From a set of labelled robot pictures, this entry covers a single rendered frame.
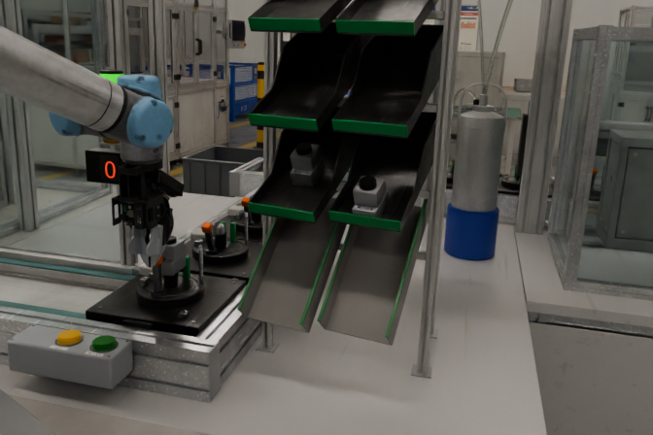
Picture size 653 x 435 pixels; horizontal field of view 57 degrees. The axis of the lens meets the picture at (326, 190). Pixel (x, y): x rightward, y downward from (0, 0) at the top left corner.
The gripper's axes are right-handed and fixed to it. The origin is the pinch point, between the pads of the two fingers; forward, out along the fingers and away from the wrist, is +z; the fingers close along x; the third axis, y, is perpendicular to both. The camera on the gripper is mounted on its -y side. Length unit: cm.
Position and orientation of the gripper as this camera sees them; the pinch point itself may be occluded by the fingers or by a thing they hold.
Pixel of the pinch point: (152, 259)
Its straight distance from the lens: 123.0
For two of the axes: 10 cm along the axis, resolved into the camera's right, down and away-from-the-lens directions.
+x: 9.7, 0.9, -2.3
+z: -0.4, 9.7, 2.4
